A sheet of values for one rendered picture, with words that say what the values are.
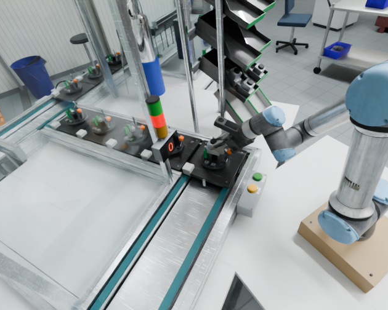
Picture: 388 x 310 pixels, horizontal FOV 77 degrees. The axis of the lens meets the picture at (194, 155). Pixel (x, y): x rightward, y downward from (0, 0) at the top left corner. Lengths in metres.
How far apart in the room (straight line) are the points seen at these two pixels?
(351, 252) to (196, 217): 0.58
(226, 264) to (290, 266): 0.24
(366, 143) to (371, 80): 0.15
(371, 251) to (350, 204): 0.32
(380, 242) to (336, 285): 0.22
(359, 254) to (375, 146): 0.49
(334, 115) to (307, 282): 0.59
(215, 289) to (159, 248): 0.26
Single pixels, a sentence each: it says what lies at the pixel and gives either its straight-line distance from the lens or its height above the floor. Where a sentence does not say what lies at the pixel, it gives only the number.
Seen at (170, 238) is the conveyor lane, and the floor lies 0.92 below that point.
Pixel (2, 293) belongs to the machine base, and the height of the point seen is 0.86.
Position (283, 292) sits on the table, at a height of 0.86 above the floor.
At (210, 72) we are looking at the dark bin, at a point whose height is 1.30.
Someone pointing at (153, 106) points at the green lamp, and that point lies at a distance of 0.83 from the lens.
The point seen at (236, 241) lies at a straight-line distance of 1.08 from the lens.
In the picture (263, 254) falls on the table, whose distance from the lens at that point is 1.06.
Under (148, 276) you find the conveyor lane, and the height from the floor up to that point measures 0.92.
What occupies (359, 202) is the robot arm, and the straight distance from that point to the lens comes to 0.81.
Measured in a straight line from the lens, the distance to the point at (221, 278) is 1.02.
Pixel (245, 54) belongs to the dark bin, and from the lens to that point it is 1.17.
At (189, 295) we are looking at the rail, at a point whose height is 0.96.
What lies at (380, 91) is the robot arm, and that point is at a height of 1.55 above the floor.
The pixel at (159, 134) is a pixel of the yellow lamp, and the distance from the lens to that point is 0.90.
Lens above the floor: 1.84
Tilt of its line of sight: 45 degrees down
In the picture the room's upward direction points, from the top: 9 degrees counter-clockwise
